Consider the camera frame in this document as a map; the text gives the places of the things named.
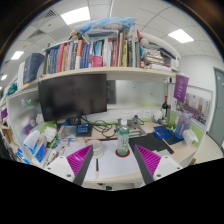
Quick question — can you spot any white paper sheet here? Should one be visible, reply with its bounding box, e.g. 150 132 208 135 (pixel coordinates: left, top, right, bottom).
63 139 142 180

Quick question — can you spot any clear plastic box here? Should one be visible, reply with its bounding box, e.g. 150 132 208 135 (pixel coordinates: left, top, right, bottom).
57 124 79 140

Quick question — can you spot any dark wine bottle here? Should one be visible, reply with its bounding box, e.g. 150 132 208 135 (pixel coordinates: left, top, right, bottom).
161 95 170 119

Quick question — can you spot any pile of white tissues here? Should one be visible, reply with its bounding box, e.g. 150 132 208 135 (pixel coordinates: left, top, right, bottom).
41 126 59 144

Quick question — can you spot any coiled blue cable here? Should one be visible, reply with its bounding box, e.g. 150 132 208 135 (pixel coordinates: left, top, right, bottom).
153 127 172 141

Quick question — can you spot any grey door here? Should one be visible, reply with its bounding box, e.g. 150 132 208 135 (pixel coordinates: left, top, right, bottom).
208 66 224 148

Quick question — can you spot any grey metal laptop stand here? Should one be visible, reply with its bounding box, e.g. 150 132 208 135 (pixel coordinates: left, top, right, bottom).
116 118 148 139

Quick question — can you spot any purple transparent water bottle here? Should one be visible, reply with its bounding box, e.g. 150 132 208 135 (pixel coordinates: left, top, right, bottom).
174 111 194 141

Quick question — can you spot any black computer monitor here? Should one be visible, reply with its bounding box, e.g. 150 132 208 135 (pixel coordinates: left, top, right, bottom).
37 73 108 123

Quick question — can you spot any black cable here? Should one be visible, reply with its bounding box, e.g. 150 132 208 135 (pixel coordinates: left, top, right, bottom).
79 115 118 139

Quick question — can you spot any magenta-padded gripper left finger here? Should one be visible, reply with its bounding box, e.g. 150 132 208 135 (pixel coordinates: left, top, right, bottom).
44 144 95 187

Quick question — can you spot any small blue box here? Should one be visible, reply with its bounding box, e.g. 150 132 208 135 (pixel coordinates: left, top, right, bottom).
75 123 92 135

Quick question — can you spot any black desk mat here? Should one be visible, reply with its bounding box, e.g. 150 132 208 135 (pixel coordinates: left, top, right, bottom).
128 132 183 155

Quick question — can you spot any purple hanging banner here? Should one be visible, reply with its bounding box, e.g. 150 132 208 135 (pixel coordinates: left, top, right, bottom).
173 74 190 104

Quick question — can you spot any wall shelf with books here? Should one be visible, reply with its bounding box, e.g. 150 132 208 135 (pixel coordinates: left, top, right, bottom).
18 16 183 83

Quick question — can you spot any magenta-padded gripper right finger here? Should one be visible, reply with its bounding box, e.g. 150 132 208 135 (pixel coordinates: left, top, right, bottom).
133 144 184 186

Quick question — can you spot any blue white tissue box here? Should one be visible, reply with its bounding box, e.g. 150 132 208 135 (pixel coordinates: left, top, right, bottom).
22 129 48 165

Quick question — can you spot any green tea drink bottle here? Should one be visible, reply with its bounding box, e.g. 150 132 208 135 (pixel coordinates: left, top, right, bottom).
116 117 131 157

